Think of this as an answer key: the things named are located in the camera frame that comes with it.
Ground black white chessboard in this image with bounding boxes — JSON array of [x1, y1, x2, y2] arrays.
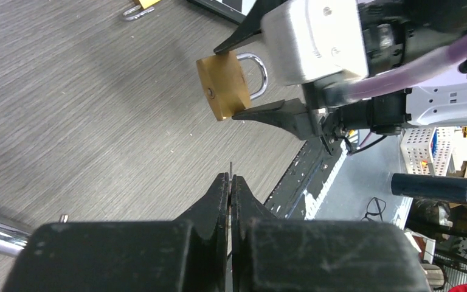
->
[[187, 0, 256, 24]]

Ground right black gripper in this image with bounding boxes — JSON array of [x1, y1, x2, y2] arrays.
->
[[232, 72, 375, 156]]

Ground red cable lock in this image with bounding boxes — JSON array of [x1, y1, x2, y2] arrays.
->
[[0, 217, 33, 257]]

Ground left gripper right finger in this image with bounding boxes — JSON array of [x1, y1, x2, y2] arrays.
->
[[230, 175, 276, 291]]

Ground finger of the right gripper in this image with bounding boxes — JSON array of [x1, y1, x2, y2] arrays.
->
[[213, 0, 286, 55]]

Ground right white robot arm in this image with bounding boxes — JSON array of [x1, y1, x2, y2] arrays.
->
[[196, 1, 467, 154]]

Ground white perforated basket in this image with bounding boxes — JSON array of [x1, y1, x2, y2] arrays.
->
[[400, 127, 455, 176]]

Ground small brass padlock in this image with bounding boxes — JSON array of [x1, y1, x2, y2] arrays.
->
[[121, 0, 160, 21]]

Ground large padlock keys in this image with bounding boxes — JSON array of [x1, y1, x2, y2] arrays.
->
[[229, 161, 234, 180]]

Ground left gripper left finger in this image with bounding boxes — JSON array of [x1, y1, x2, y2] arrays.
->
[[177, 173, 229, 291]]

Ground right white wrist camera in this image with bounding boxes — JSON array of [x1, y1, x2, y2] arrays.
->
[[261, 0, 368, 86]]

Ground black eyeglasses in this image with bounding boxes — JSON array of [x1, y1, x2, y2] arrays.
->
[[361, 197, 387, 222]]

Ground large brass padlock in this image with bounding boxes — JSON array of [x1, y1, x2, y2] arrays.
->
[[196, 51, 269, 121]]

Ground silver key bunch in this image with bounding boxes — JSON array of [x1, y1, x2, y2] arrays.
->
[[58, 214, 69, 223]]

